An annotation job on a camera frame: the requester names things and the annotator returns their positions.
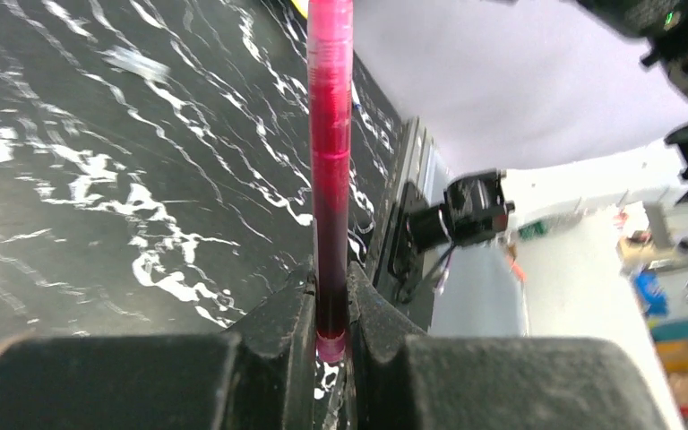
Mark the red translucent pen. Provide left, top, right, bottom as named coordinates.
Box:
left=307, top=1, right=354, bottom=363

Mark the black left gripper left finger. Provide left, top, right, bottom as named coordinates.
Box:
left=0, top=265, right=315, bottom=429

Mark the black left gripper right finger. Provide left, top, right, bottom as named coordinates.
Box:
left=348, top=264, right=670, bottom=429

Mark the clear pen cap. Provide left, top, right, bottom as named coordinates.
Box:
left=103, top=47, right=170, bottom=82

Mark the metal base rail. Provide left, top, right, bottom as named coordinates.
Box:
left=365, top=116, right=438, bottom=331

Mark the yellow-framed whiteboard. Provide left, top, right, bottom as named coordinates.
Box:
left=291, top=0, right=309, bottom=20

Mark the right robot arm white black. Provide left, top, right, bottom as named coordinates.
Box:
left=400, top=1, right=688, bottom=255

